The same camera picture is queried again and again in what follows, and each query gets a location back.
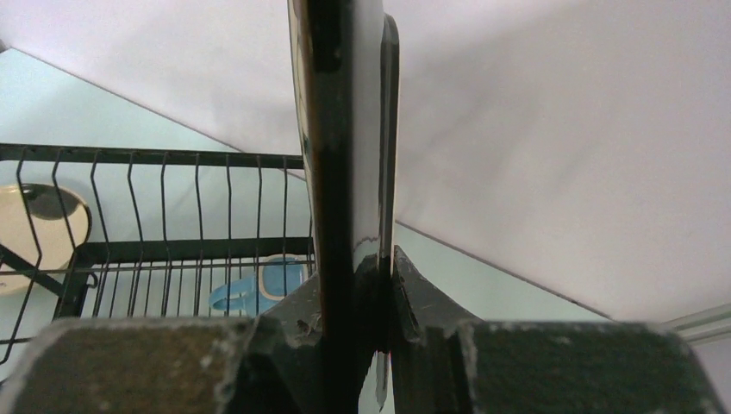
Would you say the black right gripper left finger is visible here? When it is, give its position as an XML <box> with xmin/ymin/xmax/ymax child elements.
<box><xmin>1</xmin><ymin>279</ymin><xmax>323</xmax><ymax>413</ymax></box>

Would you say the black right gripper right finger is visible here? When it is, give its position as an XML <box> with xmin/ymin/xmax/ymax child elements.
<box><xmin>390</xmin><ymin>248</ymin><xmax>725</xmax><ymax>413</ymax></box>

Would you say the blue floral mug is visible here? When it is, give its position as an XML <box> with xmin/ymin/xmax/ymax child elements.
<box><xmin>209</xmin><ymin>254</ymin><xmax>310</xmax><ymax>317</ymax></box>

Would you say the square floral ceramic plate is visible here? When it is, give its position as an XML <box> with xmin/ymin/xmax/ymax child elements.
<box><xmin>288</xmin><ymin>1</ymin><xmax>386</xmax><ymax>413</ymax></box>

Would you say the round cream plate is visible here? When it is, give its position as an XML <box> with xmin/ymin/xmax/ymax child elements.
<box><xmin>1</xmin><ymin>183</ymin><xmax>91</xmax><ymax>271</ymax></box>

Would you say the black wire dish rack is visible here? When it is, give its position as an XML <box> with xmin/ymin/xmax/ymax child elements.
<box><xmin>1</xmin><ymin>144</ymin><xmax>315</xmax><ymax>376</ymax></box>

